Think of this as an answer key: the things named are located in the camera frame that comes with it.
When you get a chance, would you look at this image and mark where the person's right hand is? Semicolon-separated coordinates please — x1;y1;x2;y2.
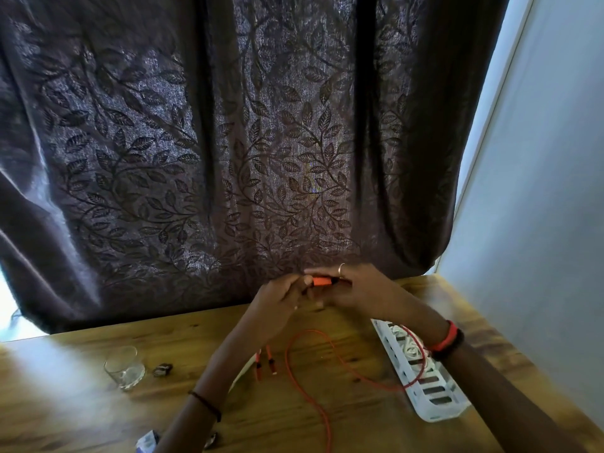
304;264;449;340

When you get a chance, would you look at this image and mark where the red multi-head cable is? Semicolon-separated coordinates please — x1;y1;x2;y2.
254;276;433;453

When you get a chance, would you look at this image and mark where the brown leaf-patterned curtain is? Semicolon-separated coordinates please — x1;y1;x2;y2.
0;0;513;335

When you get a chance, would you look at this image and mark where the person's left forearm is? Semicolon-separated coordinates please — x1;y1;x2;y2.
155;325;265;453

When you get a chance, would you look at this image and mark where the clear drinking glass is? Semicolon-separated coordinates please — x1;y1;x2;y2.
103;345;146;391

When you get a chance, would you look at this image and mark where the pale green plastic case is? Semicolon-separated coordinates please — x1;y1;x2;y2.
228;358;258;394

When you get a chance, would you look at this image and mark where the white and blue eraser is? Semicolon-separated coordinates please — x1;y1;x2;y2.
135;430;161;453

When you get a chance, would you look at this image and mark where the person's left hand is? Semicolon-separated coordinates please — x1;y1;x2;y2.
238;273;315;347

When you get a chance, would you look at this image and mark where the red wristband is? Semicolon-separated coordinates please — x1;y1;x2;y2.
427;320;459;353

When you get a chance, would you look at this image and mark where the white plastic slotted basket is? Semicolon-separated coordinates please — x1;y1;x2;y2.
370;318;473;423

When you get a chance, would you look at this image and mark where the black thread wristband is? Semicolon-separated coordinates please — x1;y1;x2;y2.
187;390;223;423

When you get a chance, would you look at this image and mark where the white cable with red plug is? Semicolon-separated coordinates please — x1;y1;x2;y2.
401;337;428;364

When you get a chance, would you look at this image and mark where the black beaded bracelet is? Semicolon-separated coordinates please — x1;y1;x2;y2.
432;327;466;363

